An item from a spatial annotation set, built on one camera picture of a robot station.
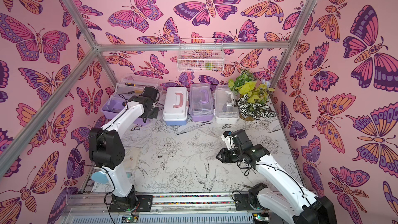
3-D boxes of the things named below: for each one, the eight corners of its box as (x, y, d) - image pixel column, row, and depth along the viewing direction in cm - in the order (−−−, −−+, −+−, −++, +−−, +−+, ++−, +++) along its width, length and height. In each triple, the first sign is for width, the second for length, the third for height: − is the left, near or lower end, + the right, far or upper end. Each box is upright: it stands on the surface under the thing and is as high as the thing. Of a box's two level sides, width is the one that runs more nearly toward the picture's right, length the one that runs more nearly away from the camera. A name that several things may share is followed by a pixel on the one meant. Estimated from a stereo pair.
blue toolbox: (163, 127, 104) (158, 116, 94) (168, 98, 120) (165, 86, 111) (187, 127, 104) (185, 116, 94) (189, 98, 120) (188, 86, 111)
